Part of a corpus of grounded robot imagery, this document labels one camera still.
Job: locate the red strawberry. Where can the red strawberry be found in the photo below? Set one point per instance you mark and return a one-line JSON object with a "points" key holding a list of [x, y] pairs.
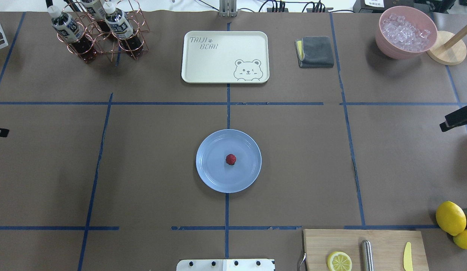
{"points": [[231, 159]]}

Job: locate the blue plate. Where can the blue plate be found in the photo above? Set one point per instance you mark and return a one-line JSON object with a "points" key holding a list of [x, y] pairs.
{"points": [[211, 161]]}

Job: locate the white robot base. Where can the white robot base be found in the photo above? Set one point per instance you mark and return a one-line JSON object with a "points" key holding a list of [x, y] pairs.
{"points": [[226, 265]]}

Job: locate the cream bear tray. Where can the cream bear tray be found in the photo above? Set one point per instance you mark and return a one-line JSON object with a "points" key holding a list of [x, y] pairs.
{"points": [[225, 57]]}

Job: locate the grey folded cloth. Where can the grey folded cloth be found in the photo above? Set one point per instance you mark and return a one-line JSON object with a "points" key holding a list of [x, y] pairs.
{"points": [[314, 52]]}

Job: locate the tea bottle left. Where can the tea bottle left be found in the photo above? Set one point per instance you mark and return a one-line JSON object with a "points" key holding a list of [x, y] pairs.
{"points": [[123, 30]]}

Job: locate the tea bottle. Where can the tea bottle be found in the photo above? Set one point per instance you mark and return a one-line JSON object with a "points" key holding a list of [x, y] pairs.
{"points": [[72, 33], [95, 9], [123, 30]]}

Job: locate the lemon half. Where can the lemon half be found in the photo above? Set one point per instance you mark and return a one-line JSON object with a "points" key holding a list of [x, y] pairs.
{"points": [[339, 261]]}

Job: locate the steel muddler rod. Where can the steel muddler rod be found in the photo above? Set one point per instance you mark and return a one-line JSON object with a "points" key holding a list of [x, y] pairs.
{"points": [[367, 255]]}

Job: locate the tea bottle bottom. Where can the tea bottle bottom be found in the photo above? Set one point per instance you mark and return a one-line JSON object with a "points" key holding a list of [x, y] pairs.
{"points": [[95, 9]]}

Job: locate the pink bowl of ice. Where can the pink bowl of ice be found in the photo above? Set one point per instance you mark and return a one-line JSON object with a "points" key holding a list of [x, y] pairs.
{"points": [[404, 32]]}

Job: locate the tea bottle right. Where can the tea bottle right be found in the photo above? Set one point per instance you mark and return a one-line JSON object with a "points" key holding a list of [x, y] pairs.
{"points": [[72, 33]]}

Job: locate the yellow plastic knife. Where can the yellow plastic knife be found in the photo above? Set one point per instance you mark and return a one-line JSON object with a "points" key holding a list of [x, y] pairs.
{"points": [[407, 257]]}

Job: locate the round yellow lemon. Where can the round yellow lemon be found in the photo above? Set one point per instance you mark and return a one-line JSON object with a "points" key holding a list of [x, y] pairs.
{"points": [[451, 218]]}

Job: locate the wooden cup stand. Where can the wooden cup stand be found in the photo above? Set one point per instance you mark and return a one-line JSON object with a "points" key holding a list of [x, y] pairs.
{"points": [[449, 49]]}

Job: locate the oval yellow lemon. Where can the oval yellow lemon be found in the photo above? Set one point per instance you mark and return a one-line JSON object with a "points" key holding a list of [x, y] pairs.
{"points": [[461, 240]]}

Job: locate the copper wire bottle rack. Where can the copper wire bottle rack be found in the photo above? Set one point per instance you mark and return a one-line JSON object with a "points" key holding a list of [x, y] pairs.
{"points": [[99, 33]]}

